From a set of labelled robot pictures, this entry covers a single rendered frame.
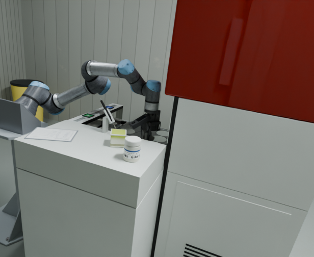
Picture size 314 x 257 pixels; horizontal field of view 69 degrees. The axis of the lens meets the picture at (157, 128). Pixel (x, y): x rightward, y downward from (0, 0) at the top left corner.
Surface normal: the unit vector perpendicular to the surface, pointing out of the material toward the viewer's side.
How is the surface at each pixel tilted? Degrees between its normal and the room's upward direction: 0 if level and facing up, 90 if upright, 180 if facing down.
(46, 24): 90
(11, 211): 90
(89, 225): 90
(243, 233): 90
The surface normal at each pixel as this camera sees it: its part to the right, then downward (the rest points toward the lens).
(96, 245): -0.33, 0.29
